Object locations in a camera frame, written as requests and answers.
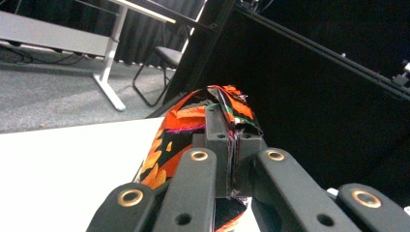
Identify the orange and black snack packet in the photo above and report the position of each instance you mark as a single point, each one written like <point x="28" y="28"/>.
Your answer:
<point x="180" y="119"/>

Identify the black frame rail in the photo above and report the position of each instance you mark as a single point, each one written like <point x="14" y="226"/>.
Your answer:
<point x="322" y="53"/>

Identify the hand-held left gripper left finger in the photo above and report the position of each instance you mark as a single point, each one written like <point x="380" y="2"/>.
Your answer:
<point x="217" y="145"/>

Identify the white table mat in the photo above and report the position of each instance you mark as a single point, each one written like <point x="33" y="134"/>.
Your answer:
<point x="64" y="180"/>

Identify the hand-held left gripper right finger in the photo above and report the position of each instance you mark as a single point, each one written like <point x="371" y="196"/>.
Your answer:
<point x="248" y="145"/>

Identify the black office chair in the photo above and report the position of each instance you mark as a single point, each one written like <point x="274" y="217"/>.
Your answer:
<point x="199" y="58"/>

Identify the dark curtain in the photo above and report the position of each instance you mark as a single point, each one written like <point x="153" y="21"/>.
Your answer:
<point x="141" y="35"/>

